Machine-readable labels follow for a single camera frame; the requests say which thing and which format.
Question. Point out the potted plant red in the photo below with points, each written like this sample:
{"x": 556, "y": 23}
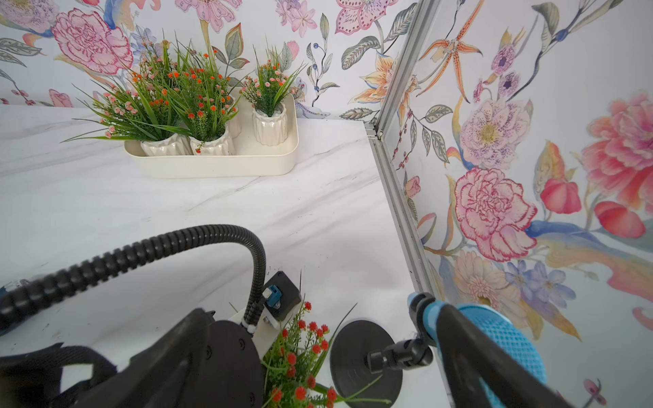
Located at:
{"x": 199, "y": 101}
{"x": 293, "y": 362}

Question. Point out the cream plastic storage box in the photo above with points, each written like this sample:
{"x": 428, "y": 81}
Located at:
{"x": 252, "y": 159}

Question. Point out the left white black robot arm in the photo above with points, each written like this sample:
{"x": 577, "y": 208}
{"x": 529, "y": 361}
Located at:
{"x": 23, "y": 302}

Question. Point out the potted plant pink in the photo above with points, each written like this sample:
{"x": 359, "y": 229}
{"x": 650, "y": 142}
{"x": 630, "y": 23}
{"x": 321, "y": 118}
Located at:
{"x": 141, "y": 113}

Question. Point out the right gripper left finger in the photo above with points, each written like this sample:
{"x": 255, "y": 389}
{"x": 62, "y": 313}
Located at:
{"x": 171, "y": 366}

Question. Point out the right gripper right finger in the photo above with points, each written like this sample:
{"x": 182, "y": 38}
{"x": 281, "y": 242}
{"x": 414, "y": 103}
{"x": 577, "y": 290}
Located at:
{"x": 488, "y": 362}

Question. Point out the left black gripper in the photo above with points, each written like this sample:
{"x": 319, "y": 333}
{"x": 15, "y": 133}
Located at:
{"x": 57, "y": 376}

